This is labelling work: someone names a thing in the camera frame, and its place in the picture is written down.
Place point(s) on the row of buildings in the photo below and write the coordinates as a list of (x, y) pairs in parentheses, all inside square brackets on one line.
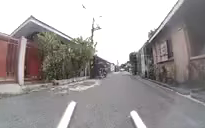
[(101, 66)]

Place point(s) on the utility pole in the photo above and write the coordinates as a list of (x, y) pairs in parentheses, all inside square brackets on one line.
[(92, 40)]

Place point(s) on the grey asphalt road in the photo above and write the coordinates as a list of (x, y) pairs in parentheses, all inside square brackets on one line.
[(106, 96)]

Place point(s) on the green bushes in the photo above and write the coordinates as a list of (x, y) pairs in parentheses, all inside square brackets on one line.
[(63, 56)]

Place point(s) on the robot's own part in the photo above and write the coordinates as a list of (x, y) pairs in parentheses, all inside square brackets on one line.
[(66, 115), (137, 119)]

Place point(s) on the beige building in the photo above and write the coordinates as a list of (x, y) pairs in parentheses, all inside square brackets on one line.
[(176, 46)]

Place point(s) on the pale concrete pavement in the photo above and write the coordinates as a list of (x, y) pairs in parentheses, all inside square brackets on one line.
[(10, 89)]

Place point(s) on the building with red gate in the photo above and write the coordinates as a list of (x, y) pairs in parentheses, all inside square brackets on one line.
[(3, 60)]

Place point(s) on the grey concrete pavement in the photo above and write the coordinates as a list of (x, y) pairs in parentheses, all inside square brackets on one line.
[(196, 95)]

